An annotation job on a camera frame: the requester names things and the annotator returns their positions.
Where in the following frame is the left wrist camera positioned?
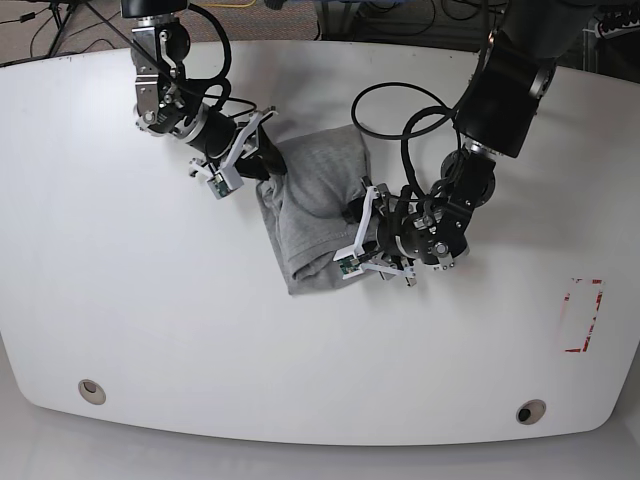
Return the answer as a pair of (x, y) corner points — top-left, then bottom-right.
(333, 245), (365, 280)

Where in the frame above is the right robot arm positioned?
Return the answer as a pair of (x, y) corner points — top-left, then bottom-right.
(121, 1), (287, 196)

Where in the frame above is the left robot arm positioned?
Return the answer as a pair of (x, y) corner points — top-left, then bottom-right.
(333, 1), (600, 285)

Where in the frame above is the left table grommet hole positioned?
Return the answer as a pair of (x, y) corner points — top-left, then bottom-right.
(78, 379), (107, 406)

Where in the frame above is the grey t-shirt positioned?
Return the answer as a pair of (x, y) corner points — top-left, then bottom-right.
(256, 126), (370, 296)

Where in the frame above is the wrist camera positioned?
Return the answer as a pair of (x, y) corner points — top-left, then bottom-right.
(207, 167), (244, 200)
(333, 245), (365, 280)

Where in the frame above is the white power strip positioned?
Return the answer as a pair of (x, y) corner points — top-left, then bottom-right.
(595, 1), (639, 39)

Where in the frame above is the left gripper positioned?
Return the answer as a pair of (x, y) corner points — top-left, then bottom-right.
(341, 177), (416, 287)

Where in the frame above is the right table grommet hole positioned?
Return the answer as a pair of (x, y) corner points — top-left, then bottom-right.
(516, 399), (547, 426)

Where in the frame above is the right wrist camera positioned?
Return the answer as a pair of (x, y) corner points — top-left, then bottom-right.
(207, 167), (244, 200)

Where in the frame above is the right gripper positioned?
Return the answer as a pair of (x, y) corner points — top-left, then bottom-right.
(187, 106), (286, 181)

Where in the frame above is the table grommet hole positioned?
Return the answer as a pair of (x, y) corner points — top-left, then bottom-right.
(516, 399), (547, 426)
(78, 379), (107, 406)

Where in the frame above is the black tripod stand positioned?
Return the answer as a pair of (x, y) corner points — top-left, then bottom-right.
(29, 1), (80, 59)

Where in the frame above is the red tape rectangle marking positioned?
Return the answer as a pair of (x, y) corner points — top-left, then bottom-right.
(559, 278), (605, 353)

